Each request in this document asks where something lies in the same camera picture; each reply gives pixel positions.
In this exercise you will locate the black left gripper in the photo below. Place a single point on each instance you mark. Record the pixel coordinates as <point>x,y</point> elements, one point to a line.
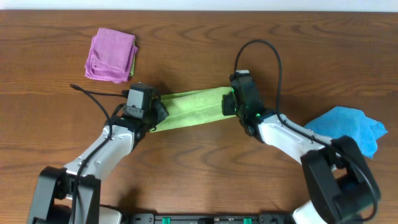
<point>159,111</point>

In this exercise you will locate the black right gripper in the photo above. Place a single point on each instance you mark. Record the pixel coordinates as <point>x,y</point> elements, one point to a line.
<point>229,104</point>

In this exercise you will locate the light green microfiber cloth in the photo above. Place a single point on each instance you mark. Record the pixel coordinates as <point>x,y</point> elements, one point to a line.
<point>193,108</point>

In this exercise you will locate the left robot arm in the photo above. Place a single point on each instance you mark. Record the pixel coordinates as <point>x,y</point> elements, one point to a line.
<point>71,194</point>

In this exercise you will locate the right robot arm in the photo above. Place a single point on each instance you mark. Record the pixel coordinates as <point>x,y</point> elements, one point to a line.
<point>339,182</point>

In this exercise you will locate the folded green cloth under purple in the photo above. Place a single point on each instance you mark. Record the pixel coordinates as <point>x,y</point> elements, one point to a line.
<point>133,59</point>

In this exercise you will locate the crumpled blue cloth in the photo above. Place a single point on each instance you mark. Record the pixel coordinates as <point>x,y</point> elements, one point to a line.
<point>342,121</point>

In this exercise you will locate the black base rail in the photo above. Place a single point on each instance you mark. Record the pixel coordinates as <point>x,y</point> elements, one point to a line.
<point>199,219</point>

